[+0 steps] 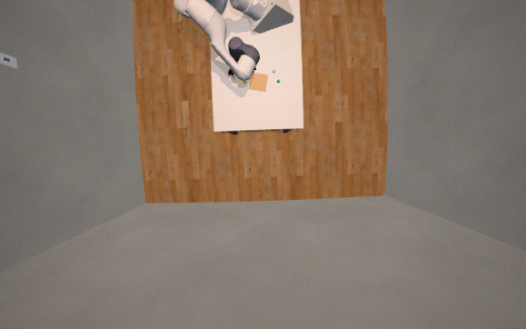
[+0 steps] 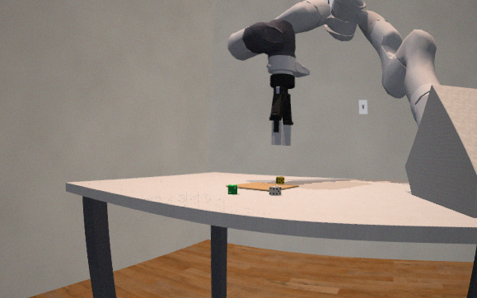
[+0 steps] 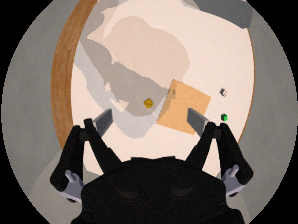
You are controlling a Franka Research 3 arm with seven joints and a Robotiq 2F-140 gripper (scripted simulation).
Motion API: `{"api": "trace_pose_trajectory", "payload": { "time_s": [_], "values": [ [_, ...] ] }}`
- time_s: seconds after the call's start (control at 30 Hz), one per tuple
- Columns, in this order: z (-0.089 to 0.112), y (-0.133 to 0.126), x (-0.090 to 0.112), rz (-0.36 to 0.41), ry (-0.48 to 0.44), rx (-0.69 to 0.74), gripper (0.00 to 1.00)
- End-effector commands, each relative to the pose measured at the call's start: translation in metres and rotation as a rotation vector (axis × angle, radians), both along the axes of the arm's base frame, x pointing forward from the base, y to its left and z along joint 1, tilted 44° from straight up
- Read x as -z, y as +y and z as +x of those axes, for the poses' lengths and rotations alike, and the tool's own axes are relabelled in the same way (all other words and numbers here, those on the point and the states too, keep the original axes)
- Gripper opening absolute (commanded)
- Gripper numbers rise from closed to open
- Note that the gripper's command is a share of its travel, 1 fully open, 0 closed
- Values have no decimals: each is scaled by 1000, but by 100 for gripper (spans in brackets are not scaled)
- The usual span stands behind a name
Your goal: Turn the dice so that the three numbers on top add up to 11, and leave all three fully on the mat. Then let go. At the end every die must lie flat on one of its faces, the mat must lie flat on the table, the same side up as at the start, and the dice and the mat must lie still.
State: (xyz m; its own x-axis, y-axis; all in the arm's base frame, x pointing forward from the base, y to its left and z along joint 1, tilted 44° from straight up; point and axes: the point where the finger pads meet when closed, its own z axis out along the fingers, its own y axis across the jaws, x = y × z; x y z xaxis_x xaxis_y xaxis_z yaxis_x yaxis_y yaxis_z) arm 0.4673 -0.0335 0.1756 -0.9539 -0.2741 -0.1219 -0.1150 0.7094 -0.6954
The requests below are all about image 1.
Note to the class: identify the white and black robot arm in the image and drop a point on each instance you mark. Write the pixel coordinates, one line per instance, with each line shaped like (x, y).
(242, 58)

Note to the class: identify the orange mat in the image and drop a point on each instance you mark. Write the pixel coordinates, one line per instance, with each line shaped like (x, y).
(258, 82)

